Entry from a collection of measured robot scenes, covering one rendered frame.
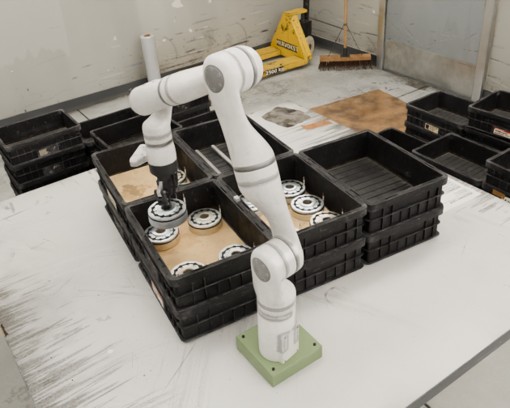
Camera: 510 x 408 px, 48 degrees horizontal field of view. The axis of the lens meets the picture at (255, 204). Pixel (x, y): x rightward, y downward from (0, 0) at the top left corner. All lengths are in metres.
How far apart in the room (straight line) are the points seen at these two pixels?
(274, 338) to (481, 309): 0.61
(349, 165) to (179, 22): 3.43
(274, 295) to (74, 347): 0.63
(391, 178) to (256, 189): 0.87
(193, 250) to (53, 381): 0.50
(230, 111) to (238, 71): 0.08
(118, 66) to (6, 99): 0.94
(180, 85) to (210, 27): 4.14
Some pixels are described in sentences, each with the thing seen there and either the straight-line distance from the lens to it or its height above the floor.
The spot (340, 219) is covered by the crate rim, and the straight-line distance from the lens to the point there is 1.58.
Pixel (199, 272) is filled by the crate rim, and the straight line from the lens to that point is 1.42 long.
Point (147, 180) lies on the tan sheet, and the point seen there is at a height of 0.83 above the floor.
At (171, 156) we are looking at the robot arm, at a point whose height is 1.16.
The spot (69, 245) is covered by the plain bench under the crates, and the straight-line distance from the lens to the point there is 2.03.
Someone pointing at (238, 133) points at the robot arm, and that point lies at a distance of 1.14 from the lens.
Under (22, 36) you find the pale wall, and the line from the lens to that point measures 4.76.
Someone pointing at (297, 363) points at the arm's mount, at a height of 0.73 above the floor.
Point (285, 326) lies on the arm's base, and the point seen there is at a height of 0.86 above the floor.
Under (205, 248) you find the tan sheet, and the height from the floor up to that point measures 0.83.
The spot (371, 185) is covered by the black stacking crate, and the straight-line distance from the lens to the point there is 1.91.
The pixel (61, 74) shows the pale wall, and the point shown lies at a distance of 4.91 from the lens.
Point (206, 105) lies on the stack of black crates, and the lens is 3.48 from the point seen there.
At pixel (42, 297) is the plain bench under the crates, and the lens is 1.85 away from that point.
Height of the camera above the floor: 1.83
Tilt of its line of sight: 33 degrees down
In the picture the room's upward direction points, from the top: 5 degrees counter-clockwise
